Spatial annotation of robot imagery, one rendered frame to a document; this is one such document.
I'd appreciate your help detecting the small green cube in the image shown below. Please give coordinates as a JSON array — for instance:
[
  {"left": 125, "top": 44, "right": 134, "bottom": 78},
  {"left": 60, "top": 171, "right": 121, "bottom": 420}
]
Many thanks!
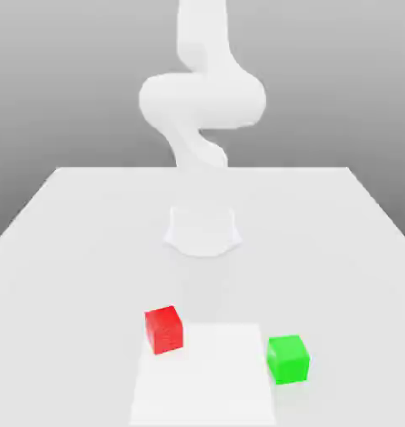
[{"left": 266, "top": 334, "right": 312, "bottom": 385}]

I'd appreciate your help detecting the small red cube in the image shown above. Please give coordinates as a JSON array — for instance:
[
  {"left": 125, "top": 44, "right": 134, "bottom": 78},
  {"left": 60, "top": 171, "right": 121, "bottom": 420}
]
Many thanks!
[{"left": 143, "top": 304, "right": 184, "bottom": 356}]

